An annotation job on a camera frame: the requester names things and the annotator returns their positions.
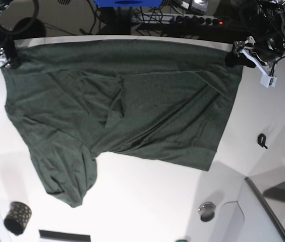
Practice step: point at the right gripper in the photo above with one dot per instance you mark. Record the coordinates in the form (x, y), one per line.
(9, 58)

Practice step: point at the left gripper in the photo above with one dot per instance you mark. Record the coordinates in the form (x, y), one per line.
(252, 54)

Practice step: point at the dark green t-shirt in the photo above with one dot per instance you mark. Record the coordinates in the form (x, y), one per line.
(155, 100)

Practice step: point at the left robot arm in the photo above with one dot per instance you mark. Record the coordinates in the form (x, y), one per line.
(265, 22)

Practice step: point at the small black clip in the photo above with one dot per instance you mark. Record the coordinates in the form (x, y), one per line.
(261, 140)

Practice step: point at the blue bin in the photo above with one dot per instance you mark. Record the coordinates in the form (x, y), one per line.
(128, 3)

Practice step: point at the white power strip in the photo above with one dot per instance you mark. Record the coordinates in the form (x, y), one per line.
(158, 18)

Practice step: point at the round metal table grommet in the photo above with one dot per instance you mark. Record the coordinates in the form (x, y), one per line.
(206, 211)

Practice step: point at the black patterned cup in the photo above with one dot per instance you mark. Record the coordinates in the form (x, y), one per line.
(17, 218)

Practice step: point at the small green object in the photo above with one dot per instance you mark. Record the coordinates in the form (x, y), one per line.
(182, 240)

